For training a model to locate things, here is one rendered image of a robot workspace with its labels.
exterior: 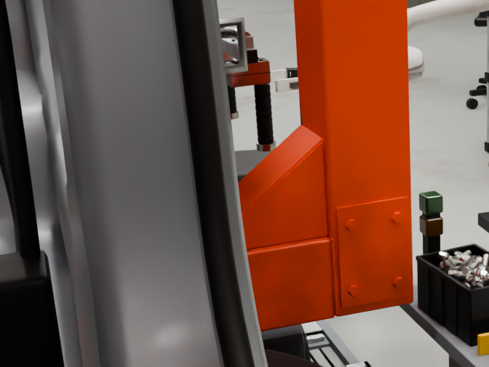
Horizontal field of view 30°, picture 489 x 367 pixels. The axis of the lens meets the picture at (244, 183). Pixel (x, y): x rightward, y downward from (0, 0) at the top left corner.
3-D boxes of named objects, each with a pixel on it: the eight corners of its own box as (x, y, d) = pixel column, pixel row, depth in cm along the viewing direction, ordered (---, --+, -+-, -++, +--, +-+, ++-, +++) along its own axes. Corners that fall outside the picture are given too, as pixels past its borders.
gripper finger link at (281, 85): (301, 88, 232) (303, 89, 231) (275, 92, 230) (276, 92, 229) (301, 76, 231) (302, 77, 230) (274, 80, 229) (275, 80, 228)
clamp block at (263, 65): (225, 84, 200) (223, 60, 198) (265, 79, 202) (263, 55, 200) (231, 88, 195) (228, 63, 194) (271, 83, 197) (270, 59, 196)
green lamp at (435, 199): (418, 210, 196) (418, 192, 195) (435, 207, 197) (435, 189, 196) (426, 215, 192) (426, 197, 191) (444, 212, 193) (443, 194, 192)
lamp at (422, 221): (418, 231, 197) (418, 214, 196) (435, 229, 198) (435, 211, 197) (426, 238, 194) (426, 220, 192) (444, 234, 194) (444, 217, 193)
